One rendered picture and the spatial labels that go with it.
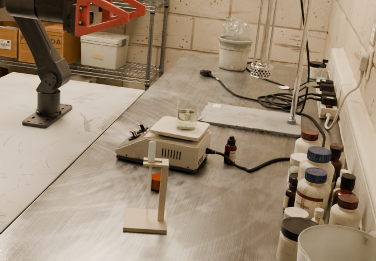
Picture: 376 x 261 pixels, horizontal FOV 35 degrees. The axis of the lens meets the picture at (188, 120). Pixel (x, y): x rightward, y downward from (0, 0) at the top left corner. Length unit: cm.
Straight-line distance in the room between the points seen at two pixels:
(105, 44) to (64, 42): 25
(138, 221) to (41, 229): 18
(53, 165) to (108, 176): 13
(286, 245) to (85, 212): 39
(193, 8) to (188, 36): 18
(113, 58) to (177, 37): 47
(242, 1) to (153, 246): 284
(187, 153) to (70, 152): 29
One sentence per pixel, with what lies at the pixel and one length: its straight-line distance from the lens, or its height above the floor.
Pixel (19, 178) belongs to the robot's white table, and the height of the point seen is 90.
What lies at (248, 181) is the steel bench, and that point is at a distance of 136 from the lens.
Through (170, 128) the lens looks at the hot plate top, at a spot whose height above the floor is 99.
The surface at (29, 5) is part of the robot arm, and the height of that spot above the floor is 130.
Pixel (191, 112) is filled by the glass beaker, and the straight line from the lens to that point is 135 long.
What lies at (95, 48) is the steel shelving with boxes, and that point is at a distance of 368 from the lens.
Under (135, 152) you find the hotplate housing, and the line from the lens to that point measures 139.
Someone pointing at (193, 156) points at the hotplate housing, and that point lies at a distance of 134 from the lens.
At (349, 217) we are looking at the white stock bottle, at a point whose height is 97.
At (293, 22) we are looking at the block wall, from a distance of 377.
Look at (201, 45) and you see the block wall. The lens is 384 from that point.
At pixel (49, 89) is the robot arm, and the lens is 163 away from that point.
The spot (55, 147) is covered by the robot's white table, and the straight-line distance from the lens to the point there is 147.
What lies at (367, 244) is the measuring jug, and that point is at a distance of 89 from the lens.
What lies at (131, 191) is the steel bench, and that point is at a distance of 125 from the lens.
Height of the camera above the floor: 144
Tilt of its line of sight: 18 degrees down
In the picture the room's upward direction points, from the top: 6 degrees clockwise
